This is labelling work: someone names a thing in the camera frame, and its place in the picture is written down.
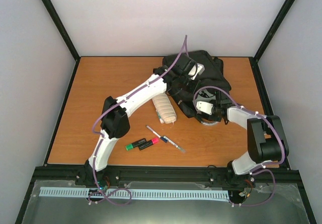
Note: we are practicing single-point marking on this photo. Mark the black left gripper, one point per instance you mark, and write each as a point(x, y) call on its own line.
point(193, 89)

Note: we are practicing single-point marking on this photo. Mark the black student bag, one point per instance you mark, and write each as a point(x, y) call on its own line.
point(212, 76)

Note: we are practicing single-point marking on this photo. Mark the beige ribbed pencil case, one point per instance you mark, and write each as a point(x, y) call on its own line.
point(164, 107)

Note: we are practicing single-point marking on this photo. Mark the grey Great Gatsby book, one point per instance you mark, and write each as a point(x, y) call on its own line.
point(205, 96)

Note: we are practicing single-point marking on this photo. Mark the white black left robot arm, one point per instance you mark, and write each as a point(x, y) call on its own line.
point(113, 123)

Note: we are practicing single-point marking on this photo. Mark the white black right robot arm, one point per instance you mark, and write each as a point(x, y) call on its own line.
point(266, 140)

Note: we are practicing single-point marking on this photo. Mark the green white glue stick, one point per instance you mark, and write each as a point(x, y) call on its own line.
point(159, 117)

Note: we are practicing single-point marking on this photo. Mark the silver pen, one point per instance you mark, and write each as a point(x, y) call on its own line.
point(176, 146)

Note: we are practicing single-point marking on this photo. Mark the blue capped white marker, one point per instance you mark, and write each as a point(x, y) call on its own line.
point(156, 134)

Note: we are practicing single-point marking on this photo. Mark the pink black highlighter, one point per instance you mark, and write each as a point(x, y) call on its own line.
point(148, 143)

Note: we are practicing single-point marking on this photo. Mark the green black highlighter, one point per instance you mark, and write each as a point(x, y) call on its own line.
point(135, 144)

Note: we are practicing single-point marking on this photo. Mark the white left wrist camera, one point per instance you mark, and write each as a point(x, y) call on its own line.
point(196, 70)

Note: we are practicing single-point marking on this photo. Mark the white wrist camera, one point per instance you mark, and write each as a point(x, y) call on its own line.
point(205, 107)
point(196, 70)

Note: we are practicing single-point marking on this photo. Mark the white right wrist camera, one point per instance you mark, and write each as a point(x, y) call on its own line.
point(205, 107)

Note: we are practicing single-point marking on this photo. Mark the light blue cable duct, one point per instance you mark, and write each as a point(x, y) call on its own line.
point(135, 194)

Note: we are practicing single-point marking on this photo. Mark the black aluminium frame rail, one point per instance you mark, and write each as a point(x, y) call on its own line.
point(120, 175)

